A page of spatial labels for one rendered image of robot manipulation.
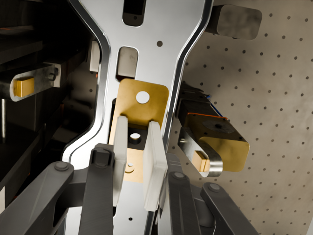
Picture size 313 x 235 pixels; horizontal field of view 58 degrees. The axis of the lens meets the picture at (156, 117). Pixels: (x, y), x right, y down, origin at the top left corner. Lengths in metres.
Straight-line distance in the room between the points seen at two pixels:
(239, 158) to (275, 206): 0.58
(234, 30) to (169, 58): 0.11
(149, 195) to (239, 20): 0.38
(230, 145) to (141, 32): 0.23
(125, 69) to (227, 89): 0.41
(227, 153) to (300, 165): 0.55
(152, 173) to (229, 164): 0.35
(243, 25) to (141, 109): 0.32
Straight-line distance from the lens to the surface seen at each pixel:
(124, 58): 0.47
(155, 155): 0.16
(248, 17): 0.50
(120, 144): 0.17
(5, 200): 0.51
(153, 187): 0.16
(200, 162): 0.43
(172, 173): 0.15
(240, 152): 0.50
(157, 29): 0.46
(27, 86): 0.41
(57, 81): 0.50
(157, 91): 0.21
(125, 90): 0.21
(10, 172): 0.45
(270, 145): 0.94
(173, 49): 0.47
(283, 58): 0.87
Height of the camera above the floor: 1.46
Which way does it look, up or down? 70 degrees down
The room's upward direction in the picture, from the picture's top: 167 degrees clockwise
